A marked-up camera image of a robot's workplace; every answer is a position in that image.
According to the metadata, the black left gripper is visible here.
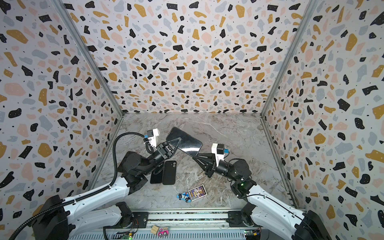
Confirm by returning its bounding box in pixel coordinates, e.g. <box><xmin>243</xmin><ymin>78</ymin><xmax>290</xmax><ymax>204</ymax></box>
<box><xmin>141</xmin><ymin>138</ymin><xmax>181</xmax><ymax>178</ymax></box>

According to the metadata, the black phone case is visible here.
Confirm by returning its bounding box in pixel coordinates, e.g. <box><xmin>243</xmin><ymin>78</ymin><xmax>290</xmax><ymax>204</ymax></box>
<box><xmin>162</xmin><ymin>161</ymin><xmax>177</xmax><ymax>186</ymax></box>

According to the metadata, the large black phone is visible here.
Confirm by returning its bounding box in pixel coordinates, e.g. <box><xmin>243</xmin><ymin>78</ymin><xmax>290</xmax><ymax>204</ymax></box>
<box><xmin>150</xmin><ymin>163</ymin><xmax>165</xmax><ymax>184</ymax></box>

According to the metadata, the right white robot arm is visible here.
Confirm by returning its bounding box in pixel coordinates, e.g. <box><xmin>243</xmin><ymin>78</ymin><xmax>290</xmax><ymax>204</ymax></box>
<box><xmin>193</xmin><ymin>154</ymin><xmax>331</xmax><ymax>240</ymax></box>

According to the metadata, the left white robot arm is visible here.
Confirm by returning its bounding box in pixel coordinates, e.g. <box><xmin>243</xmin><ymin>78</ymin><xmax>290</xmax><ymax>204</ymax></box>
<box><xmin>28</xmin><ymin>138</ymin><xmax>181</xmax><ymax>240</ymax></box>

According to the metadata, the purple card box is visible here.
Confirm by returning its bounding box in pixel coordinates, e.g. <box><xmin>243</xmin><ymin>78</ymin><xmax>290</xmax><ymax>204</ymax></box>
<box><xmin>188</xmin><ymin>185</ymin><xmax>207</xmax><ymax>202</ymax></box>

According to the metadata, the blue toy car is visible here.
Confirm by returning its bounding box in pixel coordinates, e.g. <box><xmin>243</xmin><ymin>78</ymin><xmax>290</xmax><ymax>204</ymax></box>
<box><xmin>177</xmin><ymin>192</ymin><xmax>192</xmax><ymax>203</ymax></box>

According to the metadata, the pink toy car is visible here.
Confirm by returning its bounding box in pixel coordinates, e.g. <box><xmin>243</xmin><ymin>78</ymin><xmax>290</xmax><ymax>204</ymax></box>
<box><xmin>158</xmin><ymin>227</ymin><xmax>169</xmax><ymax>238</ymax></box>

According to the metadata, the small wooden block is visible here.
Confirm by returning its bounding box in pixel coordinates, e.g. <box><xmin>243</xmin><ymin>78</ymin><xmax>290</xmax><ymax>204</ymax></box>
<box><xmin>151</xmin><ymin>225</ymin><xmax>160</xmax><ymax>235</ymax></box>

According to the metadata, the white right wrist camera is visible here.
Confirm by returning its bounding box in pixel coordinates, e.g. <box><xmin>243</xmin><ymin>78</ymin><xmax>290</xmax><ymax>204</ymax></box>
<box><xmin>211</xmin><ymin>143</ymin><xmax>229</xmax><ymax>167</ymax></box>

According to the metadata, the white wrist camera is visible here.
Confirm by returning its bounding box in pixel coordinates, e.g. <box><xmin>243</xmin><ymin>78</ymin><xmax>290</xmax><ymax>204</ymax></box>
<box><xmin>211</xmin><ymin>143</ymin><xmax>229</xmax><ymax>167</ymax></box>
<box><xmin>144</xmin><ymin>129</ymin><xmax>160</xmax><ymax>148</ymax></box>

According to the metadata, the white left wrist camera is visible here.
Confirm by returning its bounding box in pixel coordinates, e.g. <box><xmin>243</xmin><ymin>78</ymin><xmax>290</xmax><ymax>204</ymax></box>
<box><xmin>144</xmin><ymin>129</ymin><xmax>160</xmax><ymax>148</ymax></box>

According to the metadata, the black corrugated cable conduit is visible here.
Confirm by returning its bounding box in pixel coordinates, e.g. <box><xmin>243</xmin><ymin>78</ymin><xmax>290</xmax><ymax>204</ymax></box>
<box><xmin>8</xmin><ymin>132</ymin><xmax>151</xmax><ymax>240</ymax></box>

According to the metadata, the aluminium left corner post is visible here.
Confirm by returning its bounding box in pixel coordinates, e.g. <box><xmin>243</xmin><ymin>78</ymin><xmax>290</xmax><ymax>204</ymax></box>
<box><xmin>49</xmin><ymin>0</ymin><xmax>124</xmax><ymax>118</ymax></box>

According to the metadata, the aluminium corner post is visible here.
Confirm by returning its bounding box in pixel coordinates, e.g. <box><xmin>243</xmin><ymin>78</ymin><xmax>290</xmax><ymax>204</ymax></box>
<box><xmin>259</xmin><ymin>0</ymin><xmax>319</xmax><ymax>118</ymax></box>
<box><xmin>49</xmin><ymin>0</ymin><xmax>124</xmax><ymax>118</ymax></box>

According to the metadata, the aluminium right corner post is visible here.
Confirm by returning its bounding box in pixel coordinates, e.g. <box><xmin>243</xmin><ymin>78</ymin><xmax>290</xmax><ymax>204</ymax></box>
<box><xmin>259</xmin><ymin>0</ymin><xmax>319</xmax><ymax>118</ymax></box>

